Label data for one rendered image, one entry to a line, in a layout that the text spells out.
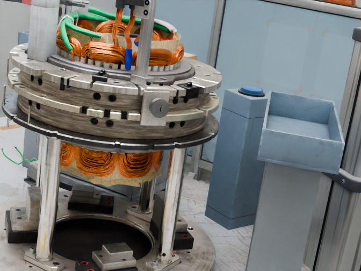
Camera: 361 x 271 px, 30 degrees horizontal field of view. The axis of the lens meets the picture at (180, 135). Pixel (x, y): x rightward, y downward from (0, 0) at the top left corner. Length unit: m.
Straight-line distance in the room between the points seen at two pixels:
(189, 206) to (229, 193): 0.12
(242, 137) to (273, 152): 0.32
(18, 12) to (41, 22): 2.50
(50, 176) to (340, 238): 0.57
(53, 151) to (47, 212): 0.09
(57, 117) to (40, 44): 0.11
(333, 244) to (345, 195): 0.10
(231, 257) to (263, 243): 0.15
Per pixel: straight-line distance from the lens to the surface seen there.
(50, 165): 0.96
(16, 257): 1.05
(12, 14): 3.50
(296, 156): 0.90
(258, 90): 1.22
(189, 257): 1.10
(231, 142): 1.23
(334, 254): 1.30
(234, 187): 1.24
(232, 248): 1.20
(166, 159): 1.36
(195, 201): 1.37
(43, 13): 0.96
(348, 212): 1.26
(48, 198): 0.98
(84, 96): 0.90
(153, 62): 0.95
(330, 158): 0.90
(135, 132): 0.91
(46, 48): 0.97
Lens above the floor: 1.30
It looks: 17 degrees down
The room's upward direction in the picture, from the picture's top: 8 degrees clockwise
